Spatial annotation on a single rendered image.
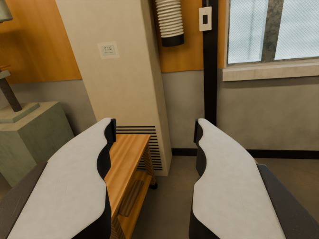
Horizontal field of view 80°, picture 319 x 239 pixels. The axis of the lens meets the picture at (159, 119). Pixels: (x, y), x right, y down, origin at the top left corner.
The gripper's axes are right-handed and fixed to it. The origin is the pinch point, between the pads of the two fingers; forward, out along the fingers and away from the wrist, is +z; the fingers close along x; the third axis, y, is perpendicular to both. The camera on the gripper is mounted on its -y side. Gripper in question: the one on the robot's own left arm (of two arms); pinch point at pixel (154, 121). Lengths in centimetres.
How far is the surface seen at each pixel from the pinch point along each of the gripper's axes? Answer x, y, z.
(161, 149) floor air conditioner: 1, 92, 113
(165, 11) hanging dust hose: 3, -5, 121
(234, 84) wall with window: 57, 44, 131
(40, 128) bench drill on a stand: -96, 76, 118
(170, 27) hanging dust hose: 6, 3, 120
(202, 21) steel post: 26, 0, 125
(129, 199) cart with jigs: -21, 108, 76
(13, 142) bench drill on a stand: -108, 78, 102
